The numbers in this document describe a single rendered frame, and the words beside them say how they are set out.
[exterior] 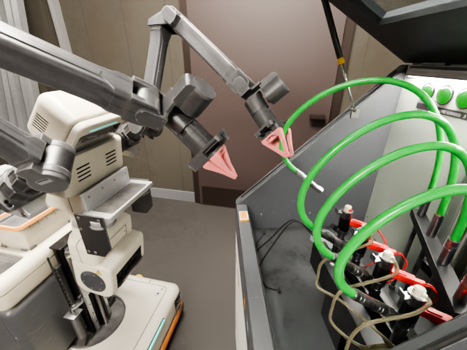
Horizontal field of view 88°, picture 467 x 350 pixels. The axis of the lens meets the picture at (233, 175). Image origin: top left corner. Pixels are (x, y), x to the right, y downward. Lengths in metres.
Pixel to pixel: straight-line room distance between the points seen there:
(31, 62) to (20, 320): 0.96
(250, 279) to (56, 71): 0.59
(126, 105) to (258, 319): 0.52
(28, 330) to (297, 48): 2.21
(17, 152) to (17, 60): 0.21
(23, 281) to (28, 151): 0.65
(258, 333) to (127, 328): 0.98
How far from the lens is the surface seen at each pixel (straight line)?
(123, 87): 0.49
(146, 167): 2.88
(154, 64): 1.00
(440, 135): 0.71
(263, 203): 0.97
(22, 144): 0.64
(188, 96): 0.49
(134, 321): 1.50
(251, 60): 2.18
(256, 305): 0.64
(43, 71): 0.49
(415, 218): 0.78
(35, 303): 1.26
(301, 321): 0.78
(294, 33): 2.16
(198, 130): 0.52
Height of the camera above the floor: 1.47
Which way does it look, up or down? 26 degrees down
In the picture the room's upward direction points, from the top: straight up
